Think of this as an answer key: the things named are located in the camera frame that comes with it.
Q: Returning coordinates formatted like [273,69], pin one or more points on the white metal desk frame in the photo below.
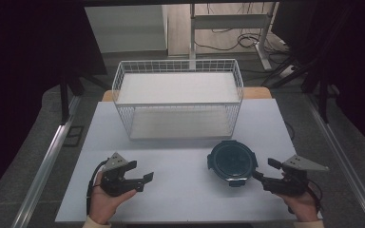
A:
[229,21]

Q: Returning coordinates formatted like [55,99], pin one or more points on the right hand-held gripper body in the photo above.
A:
[293,180]

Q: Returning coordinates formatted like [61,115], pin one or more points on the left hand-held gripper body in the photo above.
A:
[115,163]

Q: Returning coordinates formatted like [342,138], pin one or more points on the round dark lidded food container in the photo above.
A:
[233,161]

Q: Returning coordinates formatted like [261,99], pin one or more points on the person's right hand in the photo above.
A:
[302,207]

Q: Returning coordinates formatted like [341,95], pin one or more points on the aluminium floor rail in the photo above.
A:
[49,155]
[342,152]

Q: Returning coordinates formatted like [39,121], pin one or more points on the person's left hand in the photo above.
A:
[103,204]

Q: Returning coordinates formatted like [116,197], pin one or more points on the black metal stand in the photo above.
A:
[64,101]

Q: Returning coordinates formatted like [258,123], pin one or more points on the white power strip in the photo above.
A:
[287,71]

